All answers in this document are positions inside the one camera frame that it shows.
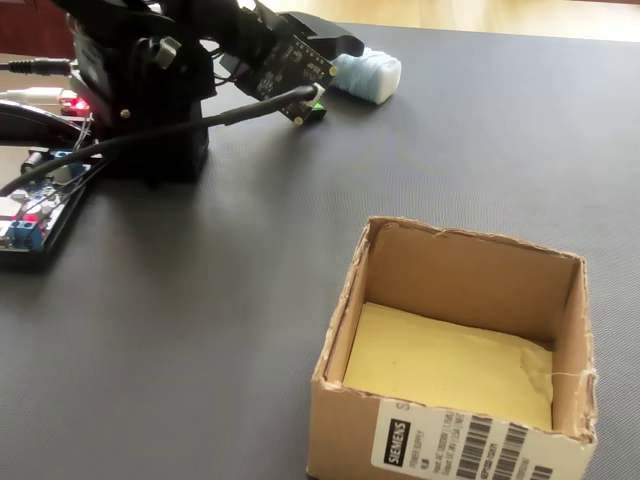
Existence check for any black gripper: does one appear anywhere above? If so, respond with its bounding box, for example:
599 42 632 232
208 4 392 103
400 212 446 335
218 0 366 124

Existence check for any white foam block blue thread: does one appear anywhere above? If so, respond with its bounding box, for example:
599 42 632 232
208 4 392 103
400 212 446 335
329 45 403 106

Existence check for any yellow sponge box lining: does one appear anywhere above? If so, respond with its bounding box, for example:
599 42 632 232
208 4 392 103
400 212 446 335
343 300 556 432

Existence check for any open brown cardboard box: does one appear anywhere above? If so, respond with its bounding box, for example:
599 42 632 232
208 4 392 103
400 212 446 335
305 214 599 480

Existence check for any circuit board with green terminal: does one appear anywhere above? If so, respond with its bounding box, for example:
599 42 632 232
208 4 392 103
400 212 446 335
56 86 97 120

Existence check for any large black table mat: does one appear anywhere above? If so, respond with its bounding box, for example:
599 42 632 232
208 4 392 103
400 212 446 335
0 21 640 480

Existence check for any black power plug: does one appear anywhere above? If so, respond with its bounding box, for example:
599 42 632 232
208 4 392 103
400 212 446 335
0 56 77 77

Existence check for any black curved bar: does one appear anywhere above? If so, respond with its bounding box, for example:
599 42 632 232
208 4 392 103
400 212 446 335
0 98 87 147

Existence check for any dark brown wooden cabinet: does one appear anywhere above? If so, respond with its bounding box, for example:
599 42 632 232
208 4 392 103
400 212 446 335
0 0 77 57

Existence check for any blue controller circuit board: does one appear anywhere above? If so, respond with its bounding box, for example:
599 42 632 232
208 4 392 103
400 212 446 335
0 146 105 265

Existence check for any small camera circuit board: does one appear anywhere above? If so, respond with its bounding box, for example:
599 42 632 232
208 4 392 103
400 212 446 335
233 32 339 127

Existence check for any black camera USB cable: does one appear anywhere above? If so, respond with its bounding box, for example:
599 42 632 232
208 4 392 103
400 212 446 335
0 83 322 197

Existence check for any white USB cable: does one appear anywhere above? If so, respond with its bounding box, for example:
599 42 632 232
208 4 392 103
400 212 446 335
0 85 70 102

